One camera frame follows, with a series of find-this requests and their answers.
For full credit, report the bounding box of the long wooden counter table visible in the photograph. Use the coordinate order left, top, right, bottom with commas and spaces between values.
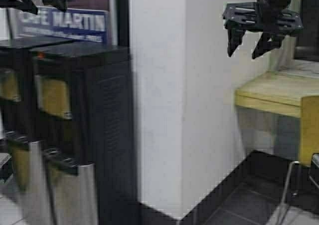
235, 62, 319, 118

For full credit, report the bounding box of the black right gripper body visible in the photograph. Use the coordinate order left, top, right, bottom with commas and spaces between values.
222, 2, 304, 34

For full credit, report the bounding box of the black steel waste bin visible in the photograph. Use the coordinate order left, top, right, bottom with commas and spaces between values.
31, 41, 140, 225

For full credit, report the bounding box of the blue cafe sign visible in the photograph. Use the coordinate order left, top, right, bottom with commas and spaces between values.
15, 6, 110, 44

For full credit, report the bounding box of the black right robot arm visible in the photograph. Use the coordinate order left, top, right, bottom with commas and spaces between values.
222, 0, 303, 59

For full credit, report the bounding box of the yellow wooden chair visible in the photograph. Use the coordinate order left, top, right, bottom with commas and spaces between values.
275, 95, 319, 225

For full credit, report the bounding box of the right robot base block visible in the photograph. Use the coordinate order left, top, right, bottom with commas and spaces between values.
309, 153, 319, 187

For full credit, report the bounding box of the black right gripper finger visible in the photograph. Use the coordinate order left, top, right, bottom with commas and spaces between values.
226, 27, 246, 57
252, 32, 283, 59

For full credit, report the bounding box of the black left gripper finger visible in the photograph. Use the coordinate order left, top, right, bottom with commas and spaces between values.
49, 0, 67, 12
7, 0, 38, 14

